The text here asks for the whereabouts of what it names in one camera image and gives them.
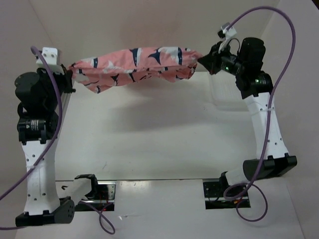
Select aluminium table edge rail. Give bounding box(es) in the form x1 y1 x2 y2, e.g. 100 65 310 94
55 93 71 144

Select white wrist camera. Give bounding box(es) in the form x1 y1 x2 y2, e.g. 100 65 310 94
40 47 64 74
217 22 237 49

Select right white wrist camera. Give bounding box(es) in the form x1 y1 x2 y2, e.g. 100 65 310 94
217 22 237 49

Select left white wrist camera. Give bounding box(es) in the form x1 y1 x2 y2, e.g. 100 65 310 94
40 47 64 74

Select white plastic basket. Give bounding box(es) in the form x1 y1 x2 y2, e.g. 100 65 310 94
210 71 247 112

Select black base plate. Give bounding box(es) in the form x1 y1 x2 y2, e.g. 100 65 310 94
203 179 251 210
75 181 116 212

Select pink shark print shorts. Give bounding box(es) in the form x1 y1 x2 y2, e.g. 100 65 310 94
69 47 202 94

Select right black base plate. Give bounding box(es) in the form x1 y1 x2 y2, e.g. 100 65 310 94
203 179 251 210

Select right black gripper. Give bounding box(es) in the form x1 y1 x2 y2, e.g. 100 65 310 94
197 40 245 76

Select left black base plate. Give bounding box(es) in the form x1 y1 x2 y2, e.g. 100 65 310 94
75 181 116 212

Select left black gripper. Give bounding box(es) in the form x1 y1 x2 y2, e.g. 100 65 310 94
38 63 76 109

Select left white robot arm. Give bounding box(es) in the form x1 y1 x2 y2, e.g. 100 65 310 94
15 66 100 227

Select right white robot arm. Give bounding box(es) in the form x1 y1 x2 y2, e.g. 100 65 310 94
198 37 297 196

